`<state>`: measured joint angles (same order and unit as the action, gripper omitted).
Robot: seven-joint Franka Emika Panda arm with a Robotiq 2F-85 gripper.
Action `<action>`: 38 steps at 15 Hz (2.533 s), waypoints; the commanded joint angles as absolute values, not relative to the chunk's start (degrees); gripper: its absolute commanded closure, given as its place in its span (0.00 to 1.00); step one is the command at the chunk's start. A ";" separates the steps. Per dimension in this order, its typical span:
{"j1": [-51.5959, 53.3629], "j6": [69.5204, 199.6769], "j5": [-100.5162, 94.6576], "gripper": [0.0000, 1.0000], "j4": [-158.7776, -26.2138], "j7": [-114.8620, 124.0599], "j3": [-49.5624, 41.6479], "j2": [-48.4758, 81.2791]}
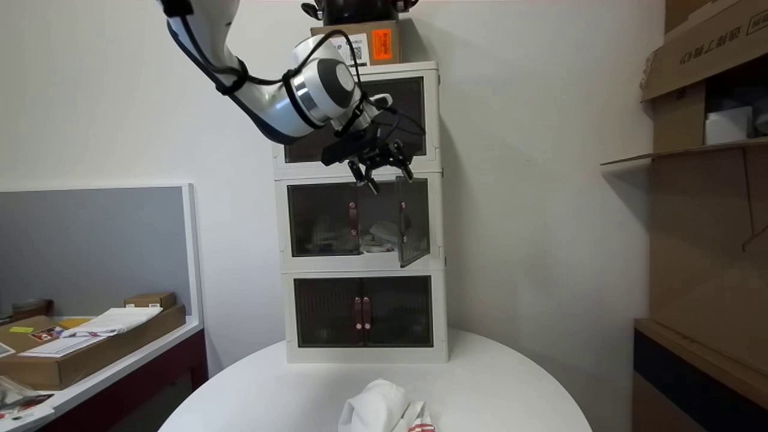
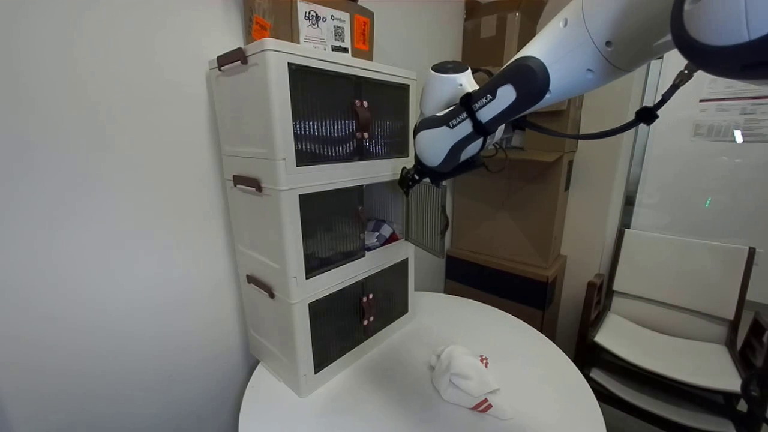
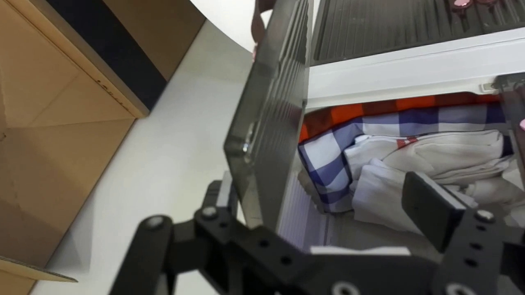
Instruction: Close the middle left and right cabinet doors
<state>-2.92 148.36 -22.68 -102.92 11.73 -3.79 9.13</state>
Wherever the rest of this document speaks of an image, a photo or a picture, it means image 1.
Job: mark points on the white cloth with red stripes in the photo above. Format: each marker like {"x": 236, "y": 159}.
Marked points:
{"x": 376, "y": 410}

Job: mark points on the plain cardboard box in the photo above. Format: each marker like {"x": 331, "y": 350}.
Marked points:
{"x": 685, "y": 12}
{"x": 677, "y": 120}

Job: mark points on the white paper sheets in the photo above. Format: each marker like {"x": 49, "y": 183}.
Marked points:
{"x": 104, "y": 326}

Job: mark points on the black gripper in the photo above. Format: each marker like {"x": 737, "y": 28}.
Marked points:
{"x": 376, "y": 136}

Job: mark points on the white three-tier cabinet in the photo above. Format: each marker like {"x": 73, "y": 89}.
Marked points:
{"x": 362, "y": 264}

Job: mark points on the crumpled paper clutter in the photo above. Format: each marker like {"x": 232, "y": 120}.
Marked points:
{"x": 20, "y": 398}

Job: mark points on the grey partition with white frame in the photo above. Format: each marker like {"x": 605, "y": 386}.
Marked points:
{"x": 97, "y": 240}

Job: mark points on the cardboard box with labels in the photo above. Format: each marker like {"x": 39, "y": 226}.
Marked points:
{"x": 409, "y": 44}

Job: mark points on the large cardboard panel box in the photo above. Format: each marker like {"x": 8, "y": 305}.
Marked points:
{"x": 704, "y": 255}

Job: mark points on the white counter with red front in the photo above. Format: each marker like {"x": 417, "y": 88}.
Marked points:
{"x": 146, "y": 386}

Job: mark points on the white item on shelf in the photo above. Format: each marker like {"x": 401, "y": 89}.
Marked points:
{"x": 730, "y": 126}

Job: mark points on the small brown box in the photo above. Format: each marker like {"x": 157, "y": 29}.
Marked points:
{"x": 32, "y": 309}

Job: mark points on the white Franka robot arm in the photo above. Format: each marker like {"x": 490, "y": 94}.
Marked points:
{"x": 272, "y": 111}

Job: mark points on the flat cardboard tray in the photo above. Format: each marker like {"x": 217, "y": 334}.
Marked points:
{"x": 80, "y": 364}

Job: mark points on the printed cardboard box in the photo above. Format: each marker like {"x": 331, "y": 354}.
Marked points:
{"x": 704, "y": 48}

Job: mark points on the black object on box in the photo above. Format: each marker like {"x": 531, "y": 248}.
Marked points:
{"x": 362, "y": 11}

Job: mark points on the white crumpled bag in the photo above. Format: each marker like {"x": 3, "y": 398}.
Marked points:
{"x": 380, "y": 236}

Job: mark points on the small cardboard box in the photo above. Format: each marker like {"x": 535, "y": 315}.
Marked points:
{"x": 152, "y": 300}

